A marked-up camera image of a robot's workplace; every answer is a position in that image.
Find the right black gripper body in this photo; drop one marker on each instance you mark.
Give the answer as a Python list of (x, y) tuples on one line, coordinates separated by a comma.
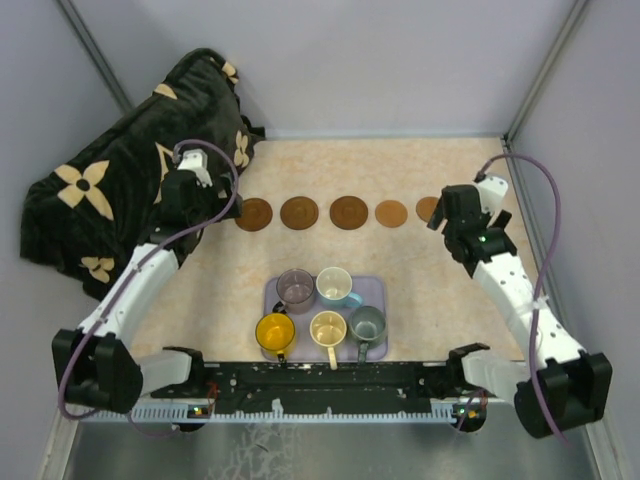
[(445, 209)]

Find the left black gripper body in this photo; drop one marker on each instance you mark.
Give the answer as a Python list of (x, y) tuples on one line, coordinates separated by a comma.
[(220, 206)]

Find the light brown small coaster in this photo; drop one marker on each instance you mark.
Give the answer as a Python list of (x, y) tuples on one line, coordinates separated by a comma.
[(391, 213), (425, 207)]

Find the dark brown grooved coaster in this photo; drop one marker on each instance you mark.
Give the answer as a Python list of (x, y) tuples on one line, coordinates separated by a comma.
[(256, 214)]

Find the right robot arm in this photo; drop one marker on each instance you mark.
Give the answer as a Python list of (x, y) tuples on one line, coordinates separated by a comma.
[(560, 386)]

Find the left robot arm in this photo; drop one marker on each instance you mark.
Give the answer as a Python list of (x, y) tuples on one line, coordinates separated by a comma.
[(94, 368)]

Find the transparent purple cup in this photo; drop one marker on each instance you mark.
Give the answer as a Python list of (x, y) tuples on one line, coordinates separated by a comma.
[(295, 289)]

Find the black floral plush blanket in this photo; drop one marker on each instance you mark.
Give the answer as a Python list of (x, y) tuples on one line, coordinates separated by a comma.
[(85, 218)]

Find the lavender plastic tray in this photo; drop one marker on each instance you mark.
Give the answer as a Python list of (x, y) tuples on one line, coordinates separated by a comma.
[(371, 288)]

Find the grey green mug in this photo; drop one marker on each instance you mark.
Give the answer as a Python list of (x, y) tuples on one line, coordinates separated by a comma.
[(367, 329)]

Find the cream and blue mug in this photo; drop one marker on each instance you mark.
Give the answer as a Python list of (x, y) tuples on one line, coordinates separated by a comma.
[(334, 285)]

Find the yellow transparent mug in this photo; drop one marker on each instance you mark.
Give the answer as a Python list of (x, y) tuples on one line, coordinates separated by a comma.
[(276, 336)]

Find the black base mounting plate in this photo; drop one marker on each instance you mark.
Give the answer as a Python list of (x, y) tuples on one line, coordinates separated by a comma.
[(314, 388)]

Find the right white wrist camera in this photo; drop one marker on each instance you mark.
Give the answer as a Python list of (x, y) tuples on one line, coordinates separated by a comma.
[(492, 191)]

